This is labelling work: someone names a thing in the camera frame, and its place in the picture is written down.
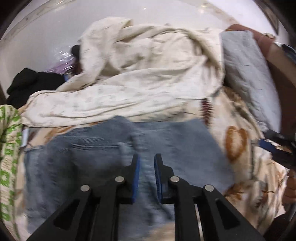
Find grey denim pants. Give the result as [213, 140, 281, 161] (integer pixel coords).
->
[24, 116, 235, 240]

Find person right hand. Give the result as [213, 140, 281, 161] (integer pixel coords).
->
[282, 169, 296, 204]

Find brown headboard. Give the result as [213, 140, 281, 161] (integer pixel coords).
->
[226, 24, 295, 135]

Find grey quilted pillow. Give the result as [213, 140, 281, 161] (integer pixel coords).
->
[220, 31, 281, 132]

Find green white rolled quilt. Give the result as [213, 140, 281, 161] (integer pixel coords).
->
[0, 104, 24, 223]

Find black garment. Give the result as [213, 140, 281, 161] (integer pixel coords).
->
[6, 68, 65, 108]

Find cream patterned duvet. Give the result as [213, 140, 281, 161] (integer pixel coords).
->
[21, 17, 225, 128]

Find purple plastic bag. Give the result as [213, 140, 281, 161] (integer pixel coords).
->
[46, 45, 82, 75]

